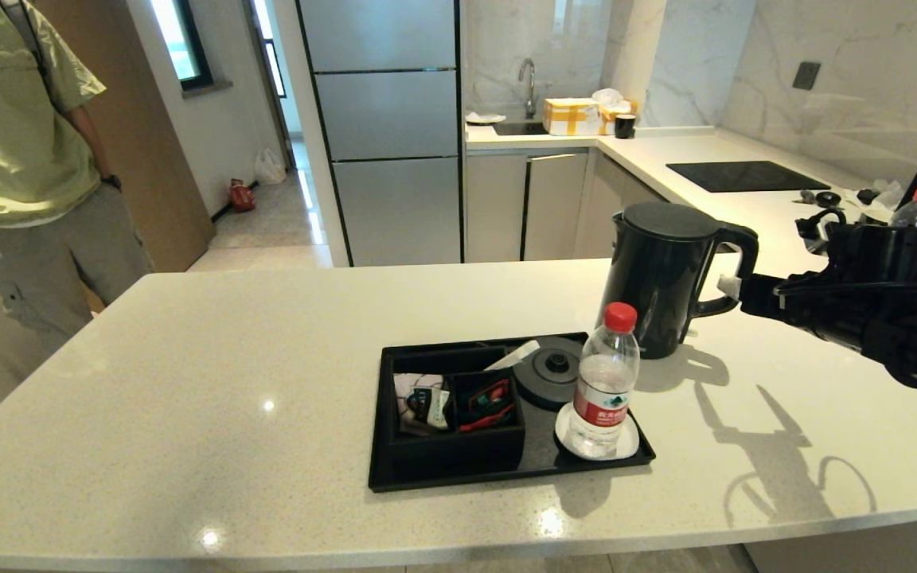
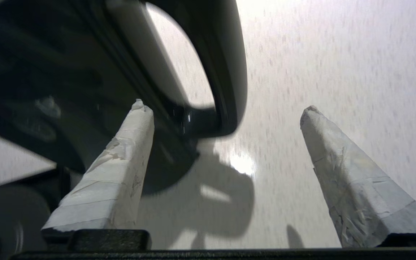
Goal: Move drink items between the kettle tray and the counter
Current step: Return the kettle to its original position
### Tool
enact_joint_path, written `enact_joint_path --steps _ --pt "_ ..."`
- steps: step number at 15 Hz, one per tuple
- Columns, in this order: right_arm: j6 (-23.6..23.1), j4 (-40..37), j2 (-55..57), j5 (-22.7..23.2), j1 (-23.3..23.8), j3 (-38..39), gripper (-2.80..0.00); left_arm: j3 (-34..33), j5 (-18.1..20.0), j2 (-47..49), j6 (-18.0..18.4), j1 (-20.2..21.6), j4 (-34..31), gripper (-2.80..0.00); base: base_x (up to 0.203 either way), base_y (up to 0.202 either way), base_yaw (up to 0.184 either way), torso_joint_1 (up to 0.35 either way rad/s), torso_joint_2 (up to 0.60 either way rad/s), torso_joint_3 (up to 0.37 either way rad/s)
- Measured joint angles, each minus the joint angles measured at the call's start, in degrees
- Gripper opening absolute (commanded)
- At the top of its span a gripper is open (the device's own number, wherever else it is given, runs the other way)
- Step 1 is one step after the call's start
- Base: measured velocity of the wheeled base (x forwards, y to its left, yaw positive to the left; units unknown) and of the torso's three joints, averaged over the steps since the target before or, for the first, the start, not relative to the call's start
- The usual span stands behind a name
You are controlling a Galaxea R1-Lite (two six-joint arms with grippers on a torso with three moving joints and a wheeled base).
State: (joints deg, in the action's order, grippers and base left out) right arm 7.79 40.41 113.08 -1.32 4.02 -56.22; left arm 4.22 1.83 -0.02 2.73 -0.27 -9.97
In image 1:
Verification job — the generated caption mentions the black electric kettle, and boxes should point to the black electric kettle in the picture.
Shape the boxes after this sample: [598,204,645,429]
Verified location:
[595,201,759,361]

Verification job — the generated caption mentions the clear water bottle red cap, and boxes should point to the clear water bottle red cap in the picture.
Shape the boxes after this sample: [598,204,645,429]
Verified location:
[568,302,641,461]
[890,187,917,230]

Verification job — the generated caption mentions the white tea bag packet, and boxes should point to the white tea bag packet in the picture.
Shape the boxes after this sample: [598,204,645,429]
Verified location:
[395,372,454,437]

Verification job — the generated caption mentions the black round kettle base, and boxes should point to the black round kettle base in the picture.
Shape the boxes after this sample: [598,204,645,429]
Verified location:
[512,336,587,412]

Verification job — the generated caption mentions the dark green and red box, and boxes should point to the dark green and red box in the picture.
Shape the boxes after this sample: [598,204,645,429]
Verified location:
[458,372,517,415]

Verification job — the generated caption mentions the black induction cooktop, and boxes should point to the black induction cooktop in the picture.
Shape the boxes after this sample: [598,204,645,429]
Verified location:
[665,161,831,193]

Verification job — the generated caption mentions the clear plastic wrap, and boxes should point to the clear plastic wrap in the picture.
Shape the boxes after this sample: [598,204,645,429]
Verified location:
[845,181,903,222]

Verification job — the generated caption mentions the grey corner cabinet front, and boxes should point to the grey corner cabinet front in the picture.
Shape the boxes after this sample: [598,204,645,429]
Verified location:
[574,154,666,259]

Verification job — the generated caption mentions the white round coaster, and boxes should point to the white round coaster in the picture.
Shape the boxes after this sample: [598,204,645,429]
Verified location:
[554,402,641,462]

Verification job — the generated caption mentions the grey cabinet door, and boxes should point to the grey cabinet door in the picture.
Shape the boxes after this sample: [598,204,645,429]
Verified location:
[524,153,591,262]
[465,155,527,263]

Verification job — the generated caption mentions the white paper stick packet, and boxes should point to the white paper stick packet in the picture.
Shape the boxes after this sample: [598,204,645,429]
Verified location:
[482,340,540,373]

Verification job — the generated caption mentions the yellow white cardboard box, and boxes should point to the yellow white cardboard box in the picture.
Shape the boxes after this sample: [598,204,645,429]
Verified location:
[542,98,603,137]

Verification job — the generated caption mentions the black serving tray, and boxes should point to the black serving tray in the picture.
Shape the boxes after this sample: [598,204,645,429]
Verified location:
[367,332,657,493]

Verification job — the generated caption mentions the red orange packet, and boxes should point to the red orange packet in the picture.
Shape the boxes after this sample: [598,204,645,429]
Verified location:
[458,402,517,434]

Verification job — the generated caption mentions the chrome sink faucet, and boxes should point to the chrome sink faucet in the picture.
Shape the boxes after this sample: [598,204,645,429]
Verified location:
[517,59,537,120]

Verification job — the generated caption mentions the black divided organizer box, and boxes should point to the black divided organizer box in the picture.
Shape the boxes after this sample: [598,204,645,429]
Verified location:
[385,345,526,478]

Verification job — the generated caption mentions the silver refrigerator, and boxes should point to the silver refrigerator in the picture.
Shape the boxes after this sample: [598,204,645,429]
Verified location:
[295,0,463,267]

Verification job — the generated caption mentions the white plastic bag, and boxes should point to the white plastic bag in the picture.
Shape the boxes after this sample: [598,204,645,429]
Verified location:
[254,148,287,186]

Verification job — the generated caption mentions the brown wooden door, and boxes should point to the brown wooden door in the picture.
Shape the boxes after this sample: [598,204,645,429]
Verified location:
[33,0,217,313]

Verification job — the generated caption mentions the dark framed window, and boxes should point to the dark framed window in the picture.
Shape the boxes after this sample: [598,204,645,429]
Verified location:
[148,0,214,94]

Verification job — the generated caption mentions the person in green shirt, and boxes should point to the person in green shirt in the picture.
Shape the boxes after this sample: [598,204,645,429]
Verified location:
[0,0,153,355]

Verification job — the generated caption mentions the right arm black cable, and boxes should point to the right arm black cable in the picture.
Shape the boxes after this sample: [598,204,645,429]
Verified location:
[773,280,917,305]

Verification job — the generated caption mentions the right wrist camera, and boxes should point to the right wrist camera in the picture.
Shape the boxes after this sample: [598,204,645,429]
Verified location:
[794,209,917,281]

